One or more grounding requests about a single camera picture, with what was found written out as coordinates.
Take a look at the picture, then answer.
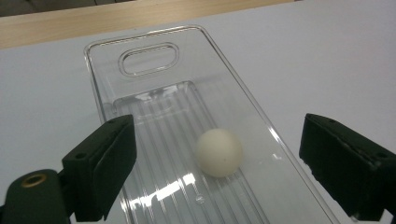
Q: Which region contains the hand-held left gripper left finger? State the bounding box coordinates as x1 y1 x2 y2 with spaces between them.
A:
61 114 138 223

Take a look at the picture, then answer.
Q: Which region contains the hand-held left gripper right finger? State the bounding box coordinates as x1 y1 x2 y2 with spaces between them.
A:
298 113 396 222

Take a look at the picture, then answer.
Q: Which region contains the clear plastic container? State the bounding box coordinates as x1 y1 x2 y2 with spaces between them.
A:
83 24 343 224

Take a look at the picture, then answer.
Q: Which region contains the white egg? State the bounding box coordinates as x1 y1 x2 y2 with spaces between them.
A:
195 128 244 179

